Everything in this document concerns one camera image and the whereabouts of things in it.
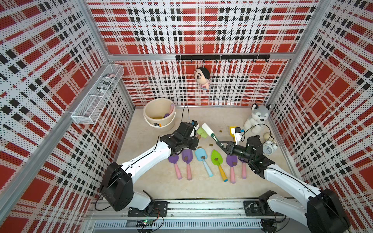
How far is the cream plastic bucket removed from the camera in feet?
3.09

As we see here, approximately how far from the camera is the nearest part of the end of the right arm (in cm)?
61

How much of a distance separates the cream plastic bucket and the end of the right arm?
0.44 meters
